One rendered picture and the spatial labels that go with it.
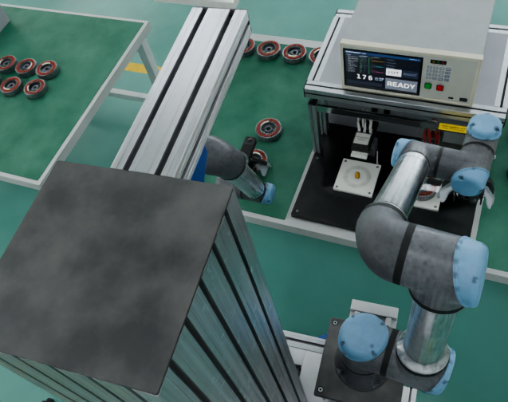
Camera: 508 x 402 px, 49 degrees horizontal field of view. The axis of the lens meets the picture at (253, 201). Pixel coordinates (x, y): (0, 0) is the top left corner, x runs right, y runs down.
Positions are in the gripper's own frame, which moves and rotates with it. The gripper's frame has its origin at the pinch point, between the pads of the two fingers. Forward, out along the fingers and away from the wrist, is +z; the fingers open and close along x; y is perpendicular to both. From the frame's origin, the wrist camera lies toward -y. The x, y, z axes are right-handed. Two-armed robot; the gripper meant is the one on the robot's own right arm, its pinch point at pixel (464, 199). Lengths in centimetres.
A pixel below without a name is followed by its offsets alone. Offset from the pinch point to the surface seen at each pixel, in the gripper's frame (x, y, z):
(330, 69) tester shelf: -50, -51, 4
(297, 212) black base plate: -56, -9, 38
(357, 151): -37, -33, 27
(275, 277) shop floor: -77, -15, 115
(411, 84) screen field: -20.3, -40.5, -2.5
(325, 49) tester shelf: -54, -61, 4
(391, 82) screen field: -26.8, -40.9, -2.3
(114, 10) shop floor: -261, -210, 115
